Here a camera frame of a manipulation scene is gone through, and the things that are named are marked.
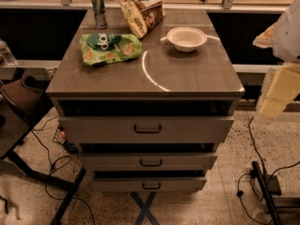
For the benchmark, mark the grey bottom drawer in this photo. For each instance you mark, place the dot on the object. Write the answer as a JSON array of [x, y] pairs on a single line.
[[149, 184]]

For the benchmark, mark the grey drawer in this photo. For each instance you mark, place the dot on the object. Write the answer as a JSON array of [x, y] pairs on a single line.
[[146, 129], [149, 184], [148, 162]]

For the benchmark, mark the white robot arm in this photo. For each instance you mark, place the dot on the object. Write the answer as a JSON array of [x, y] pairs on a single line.
[[283, 37]]

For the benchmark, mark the grey drawer cabinet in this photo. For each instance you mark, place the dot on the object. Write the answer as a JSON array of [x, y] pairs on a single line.
[[162, 82]]

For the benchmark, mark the grey top drawer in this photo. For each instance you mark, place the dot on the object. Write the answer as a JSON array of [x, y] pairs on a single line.
[[146, 129]]

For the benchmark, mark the grey middle drawer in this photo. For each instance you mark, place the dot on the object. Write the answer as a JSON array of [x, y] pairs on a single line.
[[148, 162]]

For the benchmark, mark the white paper bowl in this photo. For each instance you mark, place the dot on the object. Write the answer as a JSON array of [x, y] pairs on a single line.
[[186, 39]]

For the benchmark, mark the green chip bag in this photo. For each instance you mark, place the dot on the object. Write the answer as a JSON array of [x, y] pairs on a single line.
[[104, 49]]

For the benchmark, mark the brown yellow snack bag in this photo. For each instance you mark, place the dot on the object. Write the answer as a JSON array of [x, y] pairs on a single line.
[[142, 15]]

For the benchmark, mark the blue tape cross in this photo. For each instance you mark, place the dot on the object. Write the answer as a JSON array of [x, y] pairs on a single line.
[[145, 208]]

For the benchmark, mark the dark side table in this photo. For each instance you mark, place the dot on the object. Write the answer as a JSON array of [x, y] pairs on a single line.
[[31, 104]]

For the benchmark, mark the clear plastic bottle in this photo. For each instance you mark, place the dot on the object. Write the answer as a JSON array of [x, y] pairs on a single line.
[[6, 54]]

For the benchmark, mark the black floor stand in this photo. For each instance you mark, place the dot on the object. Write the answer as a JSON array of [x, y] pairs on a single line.
[[271, 192]]

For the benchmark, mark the wire basket with items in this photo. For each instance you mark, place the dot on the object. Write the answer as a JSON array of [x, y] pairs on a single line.
[[61, 138]]

